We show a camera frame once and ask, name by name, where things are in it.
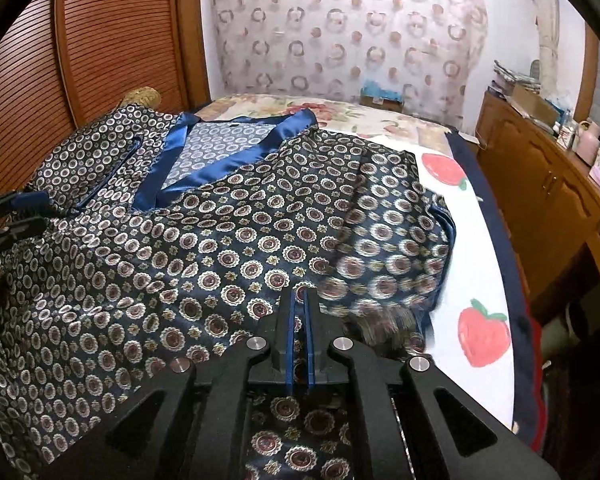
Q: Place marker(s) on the pink kettle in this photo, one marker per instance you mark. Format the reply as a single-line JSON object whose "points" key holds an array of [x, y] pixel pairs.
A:
{"points": [[590, 142]]}

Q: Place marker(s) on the wooden louvered wardrobe door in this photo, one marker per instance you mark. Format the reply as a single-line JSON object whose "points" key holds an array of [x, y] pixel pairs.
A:
{"points": [[105, 35]]}

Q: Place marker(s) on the dark blue patterned satin shirt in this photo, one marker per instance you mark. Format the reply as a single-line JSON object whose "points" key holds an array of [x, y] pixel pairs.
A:
{"points": [[205, 240]]}

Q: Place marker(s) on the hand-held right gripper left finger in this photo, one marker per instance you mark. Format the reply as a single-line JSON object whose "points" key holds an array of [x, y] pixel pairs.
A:
{"points": [[290, 340]]}

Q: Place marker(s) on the white flower print bed sheet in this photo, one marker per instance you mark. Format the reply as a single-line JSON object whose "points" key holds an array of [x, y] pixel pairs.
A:
{"points": [[475, 270]]}

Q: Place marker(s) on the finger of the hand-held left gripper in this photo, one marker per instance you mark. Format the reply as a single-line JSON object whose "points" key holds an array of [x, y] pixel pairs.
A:
{"points": [[27, 201]]}

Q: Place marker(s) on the dark blue blanket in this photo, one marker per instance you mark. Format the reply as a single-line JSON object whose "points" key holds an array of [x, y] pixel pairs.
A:
{"points": [[500, 240]]}

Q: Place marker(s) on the cardboard box with blue cloth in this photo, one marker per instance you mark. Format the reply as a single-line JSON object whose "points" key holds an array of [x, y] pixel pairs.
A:
{"points": [[380, 100]]}

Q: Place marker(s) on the stack of newspapers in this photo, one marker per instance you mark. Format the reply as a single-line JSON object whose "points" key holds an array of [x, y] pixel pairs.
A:
{"points": [[510, 75]]}

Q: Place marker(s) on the wooden sideboard cabinet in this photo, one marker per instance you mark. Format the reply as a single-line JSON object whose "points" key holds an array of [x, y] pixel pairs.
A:
{"points": [[530, 175]]}

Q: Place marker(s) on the cream floral quilt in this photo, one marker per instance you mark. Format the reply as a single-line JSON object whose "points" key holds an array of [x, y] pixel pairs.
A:
{"points": [[370, 120]]}

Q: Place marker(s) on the golden yellow pillow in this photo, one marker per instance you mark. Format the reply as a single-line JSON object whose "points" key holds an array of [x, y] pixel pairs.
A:
{"points": [[142, 96]]}

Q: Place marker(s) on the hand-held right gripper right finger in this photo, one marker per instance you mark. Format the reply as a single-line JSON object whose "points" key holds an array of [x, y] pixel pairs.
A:
{"points": [[310, 340]]}

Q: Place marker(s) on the open cardboard box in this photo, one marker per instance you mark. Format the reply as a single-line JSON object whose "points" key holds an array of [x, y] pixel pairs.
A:
{"points": [[530, 102]]}

